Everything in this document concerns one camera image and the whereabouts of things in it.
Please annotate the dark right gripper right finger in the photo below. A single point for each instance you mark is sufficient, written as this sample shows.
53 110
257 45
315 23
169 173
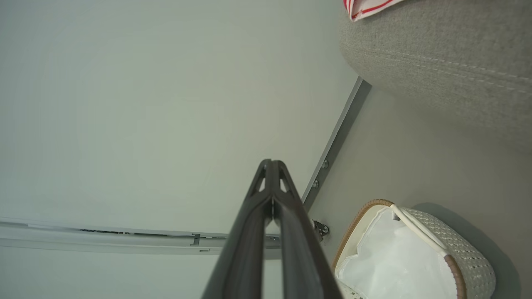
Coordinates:
301 253

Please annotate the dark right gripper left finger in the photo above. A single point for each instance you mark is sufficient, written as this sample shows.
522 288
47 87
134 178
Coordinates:
245 249

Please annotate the red number 23 jersey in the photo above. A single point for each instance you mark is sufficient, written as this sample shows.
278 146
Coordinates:
368 7

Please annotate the grey fabric sofa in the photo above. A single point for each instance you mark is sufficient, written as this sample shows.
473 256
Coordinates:
449 54

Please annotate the black caster wheel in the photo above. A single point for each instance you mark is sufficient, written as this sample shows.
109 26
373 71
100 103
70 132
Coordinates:
321 229

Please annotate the white fabric basket liner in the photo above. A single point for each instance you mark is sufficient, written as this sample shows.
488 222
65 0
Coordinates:
395 265

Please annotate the woven wicker laundry basket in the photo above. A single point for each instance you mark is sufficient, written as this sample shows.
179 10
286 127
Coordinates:
474 257

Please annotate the grey partition bottom rail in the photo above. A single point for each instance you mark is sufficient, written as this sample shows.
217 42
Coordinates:
332 145

